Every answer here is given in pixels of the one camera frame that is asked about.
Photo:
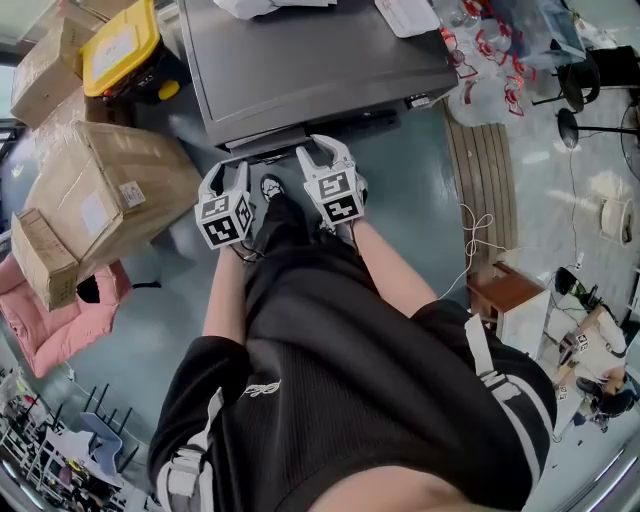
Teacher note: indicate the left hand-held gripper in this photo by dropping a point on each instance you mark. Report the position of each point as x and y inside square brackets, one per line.
[222, 220]

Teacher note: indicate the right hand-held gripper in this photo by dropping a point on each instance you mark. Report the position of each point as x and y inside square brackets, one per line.
[335, 197]

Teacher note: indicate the person's right forearm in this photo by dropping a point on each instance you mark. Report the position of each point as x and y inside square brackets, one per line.
[395, 270]

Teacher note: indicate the person's left forearm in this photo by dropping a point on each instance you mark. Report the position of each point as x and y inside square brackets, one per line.
[222, 300]

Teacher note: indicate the person's left shoe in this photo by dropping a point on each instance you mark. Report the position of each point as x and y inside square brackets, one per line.
[272, 187]

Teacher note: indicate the person's shoe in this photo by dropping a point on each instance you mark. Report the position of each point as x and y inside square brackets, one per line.
[272, 187]
[327, 228]

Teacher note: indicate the person's right shoe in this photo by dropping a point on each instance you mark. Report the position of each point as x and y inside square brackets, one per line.
[327, 228]

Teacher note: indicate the black trousers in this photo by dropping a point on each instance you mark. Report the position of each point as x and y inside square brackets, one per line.
[280, 225]

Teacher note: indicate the large brown cardboard box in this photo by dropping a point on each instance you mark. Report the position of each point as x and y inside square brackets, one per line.
[125, 195]

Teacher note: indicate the silver washer dial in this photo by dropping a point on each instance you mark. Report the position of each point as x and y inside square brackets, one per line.
[417, 101]

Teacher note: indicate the black bin with yellow lid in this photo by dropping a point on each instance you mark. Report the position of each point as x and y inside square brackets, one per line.
[145, 82]

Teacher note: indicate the slatted wooden bench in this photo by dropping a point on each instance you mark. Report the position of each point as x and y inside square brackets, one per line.
[485, 175]

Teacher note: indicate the white plastic tray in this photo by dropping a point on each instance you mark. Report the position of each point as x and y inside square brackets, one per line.
[407, 17]

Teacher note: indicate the white crumpled cloth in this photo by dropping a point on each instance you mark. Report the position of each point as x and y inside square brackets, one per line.
[270, 7]

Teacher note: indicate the tape-wrapped cardboard box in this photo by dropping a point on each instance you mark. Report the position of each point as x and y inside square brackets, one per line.
[65, 125]

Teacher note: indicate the small black pouch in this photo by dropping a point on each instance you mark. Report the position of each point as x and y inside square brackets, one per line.
[89, 289]

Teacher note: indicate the pile of clear plastic bottles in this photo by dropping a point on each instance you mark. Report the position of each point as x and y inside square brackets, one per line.
[485, 95]

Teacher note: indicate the narrow brown cardboard box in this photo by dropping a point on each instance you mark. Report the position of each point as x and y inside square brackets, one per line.
[45, 260]

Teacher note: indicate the medium brown cardboard box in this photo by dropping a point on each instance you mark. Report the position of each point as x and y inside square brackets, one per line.
[45, 75]

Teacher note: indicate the flat brown cardboard box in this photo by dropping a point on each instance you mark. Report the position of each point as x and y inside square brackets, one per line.
[100, 7]

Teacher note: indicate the brown wooden stool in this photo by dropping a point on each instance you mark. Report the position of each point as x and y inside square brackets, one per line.
[507, 292]

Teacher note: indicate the pink quilted cushion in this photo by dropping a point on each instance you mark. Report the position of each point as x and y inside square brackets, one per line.
[50, 330]

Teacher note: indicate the black standing fan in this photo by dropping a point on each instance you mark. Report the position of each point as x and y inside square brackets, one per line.
[569, 127]

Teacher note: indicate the white cabinet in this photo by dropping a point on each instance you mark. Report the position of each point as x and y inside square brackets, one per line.
[527, 325]

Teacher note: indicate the black round-seat chair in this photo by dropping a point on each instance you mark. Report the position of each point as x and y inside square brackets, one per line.
[580, 82]

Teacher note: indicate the clear plastic storage bin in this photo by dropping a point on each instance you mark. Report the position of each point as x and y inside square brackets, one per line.
[557, 30]

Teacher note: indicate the black office chair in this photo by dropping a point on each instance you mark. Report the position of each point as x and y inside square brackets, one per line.
[570, 282]

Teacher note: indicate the white power strip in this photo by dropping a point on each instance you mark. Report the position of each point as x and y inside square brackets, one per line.
[580, 259]

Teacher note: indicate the blue chair with black legs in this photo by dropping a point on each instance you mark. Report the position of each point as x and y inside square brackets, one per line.
[102, 442]

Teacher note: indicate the white round spool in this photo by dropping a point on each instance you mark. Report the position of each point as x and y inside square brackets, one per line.
[615, 222]

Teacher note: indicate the black cabinet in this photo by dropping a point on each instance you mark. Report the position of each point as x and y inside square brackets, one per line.
[617, 67]

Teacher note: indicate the person's face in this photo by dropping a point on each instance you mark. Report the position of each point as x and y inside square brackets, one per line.
[415, 492]

